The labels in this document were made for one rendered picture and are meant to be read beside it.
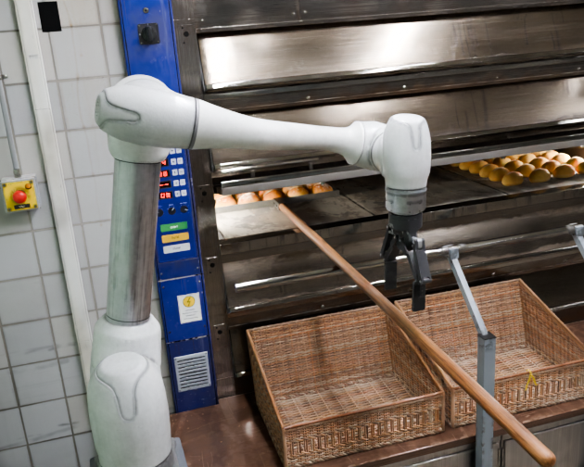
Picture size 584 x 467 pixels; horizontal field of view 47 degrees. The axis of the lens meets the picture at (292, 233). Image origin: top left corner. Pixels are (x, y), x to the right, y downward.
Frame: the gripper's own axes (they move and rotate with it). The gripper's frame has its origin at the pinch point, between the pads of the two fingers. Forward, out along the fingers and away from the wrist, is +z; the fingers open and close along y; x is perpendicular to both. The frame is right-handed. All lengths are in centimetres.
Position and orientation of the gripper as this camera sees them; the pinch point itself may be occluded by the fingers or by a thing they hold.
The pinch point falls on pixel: (403, 295)
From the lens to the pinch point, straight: 159.4
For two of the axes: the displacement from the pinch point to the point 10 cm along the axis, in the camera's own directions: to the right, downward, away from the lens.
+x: 9.4, -1.3, 3.0
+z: 0.3, 9.5, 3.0
